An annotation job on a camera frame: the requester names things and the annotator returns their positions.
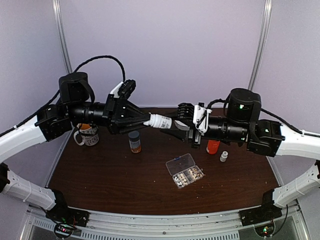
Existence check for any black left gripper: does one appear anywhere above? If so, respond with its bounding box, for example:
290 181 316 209
67 93 152 136

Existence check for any grey capped pill bottle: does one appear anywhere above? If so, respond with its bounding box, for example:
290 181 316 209
128 130 142 154

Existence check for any small white capped bottle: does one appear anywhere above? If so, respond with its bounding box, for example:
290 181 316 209
143 114 172 129

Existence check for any orange pill bottle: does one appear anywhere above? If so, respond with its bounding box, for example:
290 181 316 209
206 140 220 155

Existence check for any clear plastic pill organizer box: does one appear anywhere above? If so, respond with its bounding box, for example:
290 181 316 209
165 153 205 189

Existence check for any white pill bottle green label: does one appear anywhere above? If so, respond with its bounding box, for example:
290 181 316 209
220 151 229 162

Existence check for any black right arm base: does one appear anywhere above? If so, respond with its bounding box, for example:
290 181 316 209
239 189 283 227

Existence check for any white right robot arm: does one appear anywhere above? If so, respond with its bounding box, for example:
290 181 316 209
160 88 320 221

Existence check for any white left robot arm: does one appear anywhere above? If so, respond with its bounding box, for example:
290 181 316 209
0 72 154 163

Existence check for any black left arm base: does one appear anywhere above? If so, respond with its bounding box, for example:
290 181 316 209
44 189 90 239

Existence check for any patterned mug with orange interior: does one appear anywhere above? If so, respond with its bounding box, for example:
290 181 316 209
73 123 100 147

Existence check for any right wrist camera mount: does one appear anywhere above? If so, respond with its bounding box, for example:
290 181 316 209
177 102 212 135

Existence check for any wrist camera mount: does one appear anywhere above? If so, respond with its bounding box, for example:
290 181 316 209
177 102 212 135
110 79 136 100

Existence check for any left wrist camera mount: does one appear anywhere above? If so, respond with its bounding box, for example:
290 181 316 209
110 79 136 100

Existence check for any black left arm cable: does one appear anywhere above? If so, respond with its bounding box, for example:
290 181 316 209
0 55 126 137

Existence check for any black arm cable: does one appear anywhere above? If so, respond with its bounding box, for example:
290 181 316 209
0 55 126 137
206 98 320 138

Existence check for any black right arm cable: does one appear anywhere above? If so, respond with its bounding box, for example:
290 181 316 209
206 98 320 138

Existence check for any left aluminium frame post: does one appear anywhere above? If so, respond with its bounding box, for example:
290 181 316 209
52 0 73 74

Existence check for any aluminium frame post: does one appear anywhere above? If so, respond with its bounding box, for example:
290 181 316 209
248 0 273 91
52 0 73 74

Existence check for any aluminium front rail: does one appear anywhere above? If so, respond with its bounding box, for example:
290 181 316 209
17 201 311 240

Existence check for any right aluminium frame post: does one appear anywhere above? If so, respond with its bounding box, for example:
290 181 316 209
248 0 273 91

